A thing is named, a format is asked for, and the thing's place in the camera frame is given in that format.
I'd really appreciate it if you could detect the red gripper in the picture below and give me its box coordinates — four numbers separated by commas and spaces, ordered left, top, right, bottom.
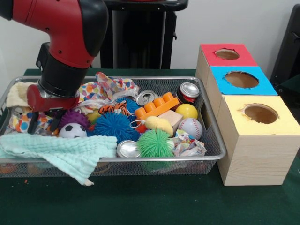
26, 84, 81, 135

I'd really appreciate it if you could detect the silver can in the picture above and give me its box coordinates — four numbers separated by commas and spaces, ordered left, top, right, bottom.
135, 90, 158, 106

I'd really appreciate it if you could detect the shallow clear mesh bin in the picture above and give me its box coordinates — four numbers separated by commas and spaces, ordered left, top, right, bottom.
0, 75, 227, 178

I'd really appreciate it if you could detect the wooden box with three holes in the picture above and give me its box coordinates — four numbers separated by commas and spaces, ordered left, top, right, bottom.
195, 43, 300, 187

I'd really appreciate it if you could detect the crushed clear plastic bottle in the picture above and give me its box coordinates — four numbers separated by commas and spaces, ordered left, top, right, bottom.
35, 127, 60, 137

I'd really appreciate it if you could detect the black and white soccer ball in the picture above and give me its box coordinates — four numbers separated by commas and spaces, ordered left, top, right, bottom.
58, 123, 88, 139

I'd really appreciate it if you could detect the purple spiky ball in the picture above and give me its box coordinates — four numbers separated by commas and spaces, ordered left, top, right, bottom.
61, 109, 91, 130

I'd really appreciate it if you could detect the mint green cloth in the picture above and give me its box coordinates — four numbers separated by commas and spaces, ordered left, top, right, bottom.
0, 134, 118, 188

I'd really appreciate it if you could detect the cream knitted cloth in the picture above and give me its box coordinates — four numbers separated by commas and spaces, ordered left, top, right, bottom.
6, 82, 39, 107

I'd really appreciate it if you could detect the blue spiky ball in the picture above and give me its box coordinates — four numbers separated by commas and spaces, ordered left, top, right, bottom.
93, 112, 139, 143

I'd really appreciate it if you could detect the polka dot cloth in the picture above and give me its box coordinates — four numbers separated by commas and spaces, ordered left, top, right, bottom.
78, 71, 140, 109

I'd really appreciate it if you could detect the green spiky ball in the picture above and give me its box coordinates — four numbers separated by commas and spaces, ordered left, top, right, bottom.
136, 128, 176, 158

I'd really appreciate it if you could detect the orange toy brick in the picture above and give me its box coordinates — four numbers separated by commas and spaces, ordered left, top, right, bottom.
135, 92, 180, 120

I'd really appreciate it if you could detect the yellow ball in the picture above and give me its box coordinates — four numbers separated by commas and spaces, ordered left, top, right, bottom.
175, 103, 199, 120

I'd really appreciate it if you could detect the white baseball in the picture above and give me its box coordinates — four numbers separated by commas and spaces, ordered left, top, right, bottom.
178, 118, 203, 140

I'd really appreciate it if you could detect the dark green side tablecloth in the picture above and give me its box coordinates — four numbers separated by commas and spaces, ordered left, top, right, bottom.
278, 75, 300, 95

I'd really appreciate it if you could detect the black chair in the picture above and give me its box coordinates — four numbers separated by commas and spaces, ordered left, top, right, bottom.
270, 3, 300, 82

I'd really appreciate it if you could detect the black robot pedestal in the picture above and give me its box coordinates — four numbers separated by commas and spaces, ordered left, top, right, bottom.
99, 0, 189, 69

